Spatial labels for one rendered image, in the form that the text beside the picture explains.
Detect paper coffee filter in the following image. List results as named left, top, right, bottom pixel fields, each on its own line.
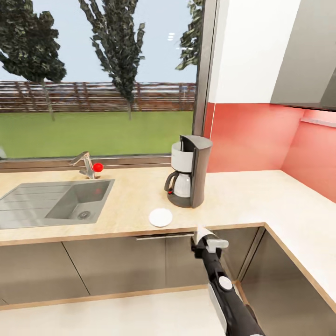
left=196, top=223, right=221, bottom=246

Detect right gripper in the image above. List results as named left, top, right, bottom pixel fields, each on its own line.
left=191, top=237, right=222, bottom=268

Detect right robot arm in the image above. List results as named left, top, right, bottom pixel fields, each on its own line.
left=191, top=237, right=266, bottom=336

